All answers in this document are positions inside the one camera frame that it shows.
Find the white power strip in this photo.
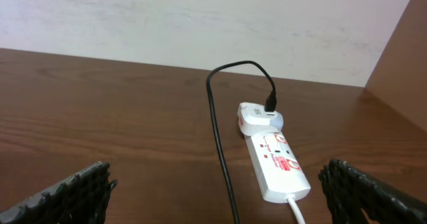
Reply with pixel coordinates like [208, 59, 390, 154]
[238, 117, 311, 203]

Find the white USB charger adapter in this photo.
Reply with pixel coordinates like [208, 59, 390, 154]
[237, 102, 284, 136]

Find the white power strip cord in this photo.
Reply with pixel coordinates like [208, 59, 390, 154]
[286, 196, 307, 224]

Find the brown cardboard side panel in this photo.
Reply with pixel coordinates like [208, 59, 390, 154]
[365, 0, 426, 131]

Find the black charging cable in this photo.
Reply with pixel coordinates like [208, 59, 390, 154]
[205, 60, 278, 224]

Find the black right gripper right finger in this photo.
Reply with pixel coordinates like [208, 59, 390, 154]
[318, 159, 426, 224]

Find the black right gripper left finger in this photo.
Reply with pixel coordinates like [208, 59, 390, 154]
[1, 161, 117, 224]

